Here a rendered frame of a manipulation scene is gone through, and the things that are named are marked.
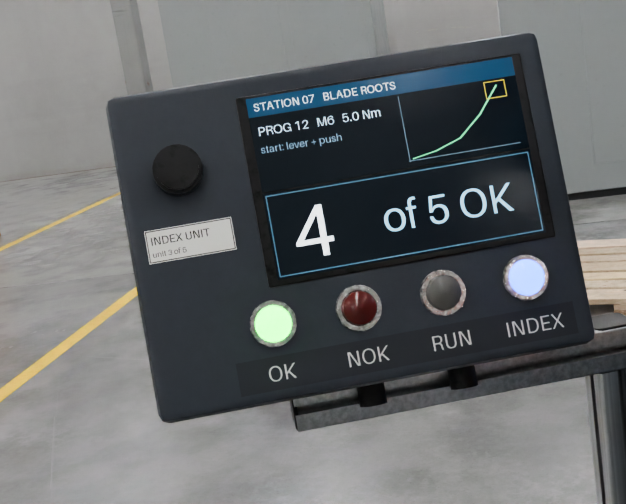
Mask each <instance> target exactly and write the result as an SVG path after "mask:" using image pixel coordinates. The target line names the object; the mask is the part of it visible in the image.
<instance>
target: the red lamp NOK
mask: <svg viewBox="0 0 626 504"><path fill-rule="evenodd" d="M335 308H336V315H337V318H338V319H339V321H340V323H341V324H342V325H343V326H344V327H346V328H347V329H349V330H352V331H357V332H359V331H365V330H368V329H370V328H372V327H373V326H374V325H375V324H376V323H377V322H378V320H379V319H380V316H381V312H382V304H381V300H380V298H379V296H378V294H377V293H376V292H375V291H374V290H373V289H371V288H370V287H367V286H365V285H353V286H349V287H348V288H346V289H344V290H343V291H342V292H341V294H340V295H339V296H338V299H337V301H336V307H335Z"/></svg>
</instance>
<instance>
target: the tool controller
mask: <svg viewBox="0 0 626 504"><path fill-rule="evenodd" d="M106 114H107V119H108V125H109V131H110V137H111V143H112V148H113V154H114V160H115V166H116V172H117V177H118V183H119V189H120V195H121V201H122V207H123V212H124V218H125V224H126V230H127V236H128V241H129V247H130V253H131V259H132V265H133V271H134V276H135V282H136V288H137V294H138V300H139V305H140V311H141V317H142V323H143V329H144V335H145V340H146V346H147V352H148V358H149V364H150V369H151V375H152V381H153V387H154V393H155V399H156V404H157V410H158V415H159V417H160V418H161V420H162V421H163V422H167V423H174V422H180V421H185V420H190V419H195V418H200V417H206V416H211V415H216V414H221V413H227V412H232V411H237V410H242V409H247V408H253V407H258V406H263V405H268V404H274V403H279V402H284V401H289V400H294V399H300V398H305V397H310V396H315V395H321V394H326V393H331V392H336V391H342V390H347V389H352V388H357V393H358V399H359V404H360V407H372V406H377V405H382V404H385V403H387V397H386V391H385V386H384V382H389V381H394V380H399V379H404V378H409V377H415V376H420V375H425V374H430V373H436V372H441V371H446V370H447V372H448V377H449V383H450V388H451V390H458V389H465V388H470V387H474V386H477V385H478V381H477V376H476V371H475V366H474V365H477V364H483V363H488V362H493V361H498V360H503V359H509V358H514V357H519V356H524V355H530V354H535V353H540V352H545V351H550V350H556V349H561V348H566V347H571V346H577V345H582V344H587V343H588V342H590V341H591V340H593V339H594V333H595V331H594V326H593V321H592V316H591V311H590V306H589V301H588V296H587V291H586V285H585V280H584V275H583V270H582V265H581V260H580V255H579V250H578V245H577V240H576V235H575V230H574V225H573V220H572V215H571V209H570V204H569V199H568V194H567V189H566V184H565V179H564V174H563V169H562V164H561V159H560V154H559V149H558V144H557V138H556V133H555V128H554V123H553V118H552V113H551V108H550V103H549V98H548V93H547V88H546V83H545V78H544V73H543V68H542V62H541V57H540V52H539V47H538V42H537V39H536V37H535V35H534V34H532V33H527V32H524V33H518V34H512V35H505V36H499V37H493V38H486V39H480V40H474V41H467V42H461V43H455V44H448V45H442V46H436V47H429V48H423V49H417V50H410V51H404V52H398V53H391V54H385V55H379V56H372V57H366V58H360V59H353V60H347V61H341V62H334V63H328V64H322V65H315V66H309V67H303V68H296V69H290V70H284V71H277V72H271V73H265V74H258V75H252V76H246V77H239V78H233V79H227V80H220V81H214V82H208V83H201V84H195V85H189V86H182V87H176V88H170V89H163V90H157V91H151V92H144V93H138V94H132V95H125V96H119V97H114V98H112V99H111V100H109V101H107V106H106ZM344 180H348V185H349V190H350V195H351V201H352V206H353V212H354V217H355V222H356V228H357V233H358V239H359V244H360V249H361V255H362V260H363V265H360V266H354V267H348V268H343V269H337V270H332V271H326V272H320V273H315V274H309V275H304V276H298V277H292V278H287V279H281V280H278V277H277V272H276V266H275V261H274V255H273V250H272V244H271V239H270V233H269V227H268V222H267V216H266V211H265V205H264V200H263V194H268V193H274V192H279V191H285V190H291V189H297V188H303V187H309V186H315V185H321V184H327V183H332V182H338V181H344ZM519 255H531V256H534V257H536V258H538V259H539V260H541V261H542V262H543V263H544V265H545V266H546V268H547V271H548V277H549V279H548V285H547V287H546V289H545V291H544V292H543V293H542V294H541V295H540V296H538V297H537V298H535V299H532V300H526V301H524V300H519V299H517V298H514V297H513V296H512V295H510V294H509V292H508V291H507V290H506V288H505V286H504V283H503V271H504V269H505V266H506V265H507V263H508V262H509V261H510V260H511V259H512V258H514V257H516V256H519ZM443 269H444V270H449V271H452V272H454V273H455V274H457V275H458V276H459V277H460V278H461V279H462V281H463V283H464V285H465V288H466V297H465V301H464V303H463V305H462V306H461V308H460V309H459V310H457V311H456V312H455V313H453V314H451V315H447V316H439V315H435V314H433V313H431V312H430V311H428V310H427V309H426V308H425V307H424V305H423V303H422V301H421V298H420V287H421V284H422V282H423V280H424V279H425V277H426V276H427V275H428V274H430V273H431V272H433V271H436V270H443ZM353 285H365V286H367V287H370V288H371V289H373V290H374V291H375V292H376V293H377V294H378V296H379V298H380V300H381V304H382V312H381V316H380V319H379V320H378V322H377V323H376V324H375V325H374V326H373V327H372V328H370V329H368V330H365V331H359V332H357V331H352V330H349V329H347V328H346V327H344V326H343V325H342V324H341V323H340V321H339V319H338V318H337V315H336V308H335V307H336V301H337V299H338V296H339V295H340V294H341V292H342V291H343V290H344V289H346V288H348V287H349V286H353ZM269 300H277V301H281V302H284V303H285V304H287V305H288V306H289V307H290V308H291V309H292V310H293V312H294V314H295V316H296V320H297V327H296V331H295V334H294V336H293V337H292V339H291V340H290V341H289V342H288V343H286V344H284V345H283V346H279V347H266V346H264V345H262V344H260V343H259V342H257V340H256V339H255V338H254V337H253V335H252V333H251V330H250V317H251V315H252V312H253V311H254V310H255V308H256V307H257V306H258V305H259V304H261V303H263V302H266V301H269Z"/></svg>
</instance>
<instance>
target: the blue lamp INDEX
mask: <svg viewBox="0 0 626 504"><path fill-rule="evenodd" d="M548 279H549V277H548V271H547V268H546V266H545V265H544V263H543V262H542V261H541V260H539V259H538V258H536V257H534V256H531V255H519V256H516V257H514V258H512V259H511V260H510V261H509V262H508V263H507V265H506V266H505V269H504V271H503V283H504V286H505V288H506V290H507V291H508V292H509V294H510V295H512V296H513V297H514V298H517V299H519V300H524V301H526V300H532V299H535V298H537V297H538V296H540V295H541V294H542V293H543V292H544V291H545V289H546V287H547V285H548Z"/></svg>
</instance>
